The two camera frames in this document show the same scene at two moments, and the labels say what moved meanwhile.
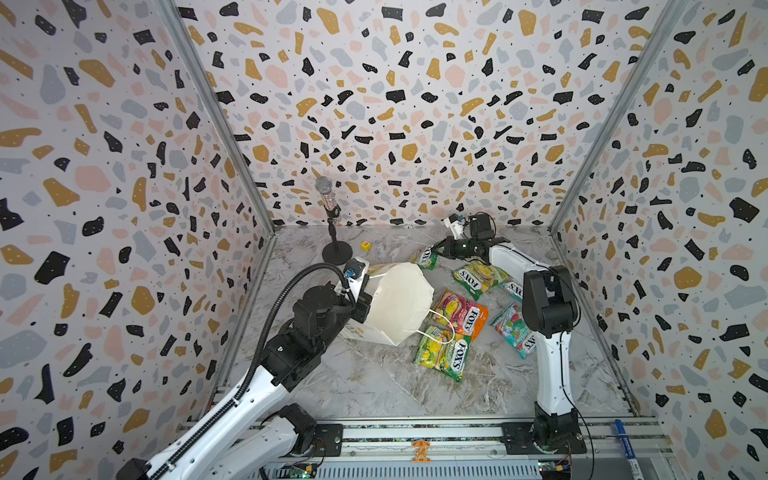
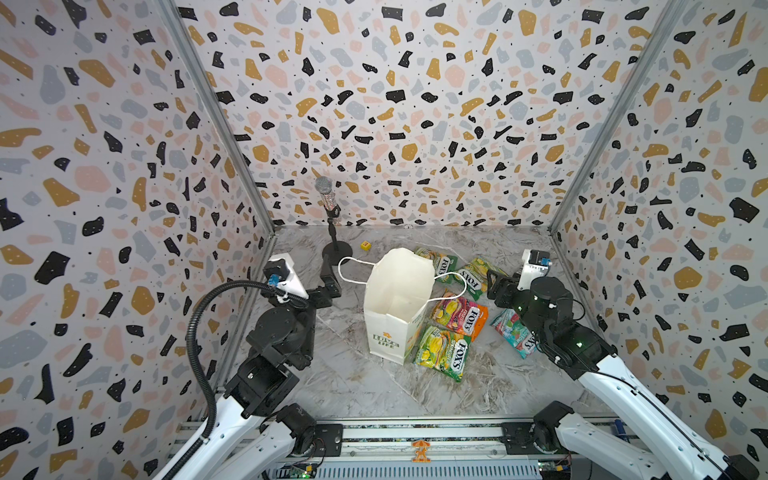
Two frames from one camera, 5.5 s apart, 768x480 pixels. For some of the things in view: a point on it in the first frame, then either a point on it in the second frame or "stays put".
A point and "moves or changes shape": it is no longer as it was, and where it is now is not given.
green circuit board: (299, 473) stays put
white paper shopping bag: (402, 298) moves or changes shape
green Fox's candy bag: (425, 257) moves or changes shape
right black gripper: (447, 248) -> (504, 292)
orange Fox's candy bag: (461, 315) stays put
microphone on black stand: (335, 253) stays put
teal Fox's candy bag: (513, 327) stays put
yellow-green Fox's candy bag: (477, 278) stays put
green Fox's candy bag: (442, 351) stays put
